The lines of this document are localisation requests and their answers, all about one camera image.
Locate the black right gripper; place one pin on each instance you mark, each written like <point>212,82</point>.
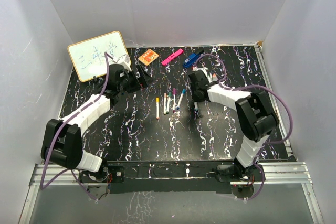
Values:
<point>195,98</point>

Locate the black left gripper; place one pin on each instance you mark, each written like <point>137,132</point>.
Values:
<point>145,80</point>

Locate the thick orange highlighter pen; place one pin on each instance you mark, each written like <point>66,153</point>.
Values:
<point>214,77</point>

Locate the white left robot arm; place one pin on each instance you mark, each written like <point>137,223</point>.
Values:
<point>62,144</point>

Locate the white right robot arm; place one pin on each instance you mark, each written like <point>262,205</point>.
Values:
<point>256,117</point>

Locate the peach marker pen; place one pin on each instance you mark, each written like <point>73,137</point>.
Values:
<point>165,103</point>

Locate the yellow orange marker pen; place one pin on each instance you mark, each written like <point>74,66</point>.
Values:
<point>157,108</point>

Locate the blue stapler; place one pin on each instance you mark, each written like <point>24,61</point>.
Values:
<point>191,59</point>

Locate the pink clip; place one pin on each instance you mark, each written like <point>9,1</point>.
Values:
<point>172,57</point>

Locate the small whiteboard with writing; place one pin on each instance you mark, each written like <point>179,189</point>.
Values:
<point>88,56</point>

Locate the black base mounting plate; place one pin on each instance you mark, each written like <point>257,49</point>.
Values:
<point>177,176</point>

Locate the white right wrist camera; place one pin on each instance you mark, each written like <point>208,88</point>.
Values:
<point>204,70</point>

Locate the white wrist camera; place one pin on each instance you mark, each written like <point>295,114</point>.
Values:
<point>204,70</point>
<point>124,60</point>

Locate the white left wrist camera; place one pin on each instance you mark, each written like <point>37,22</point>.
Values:
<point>124,60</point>

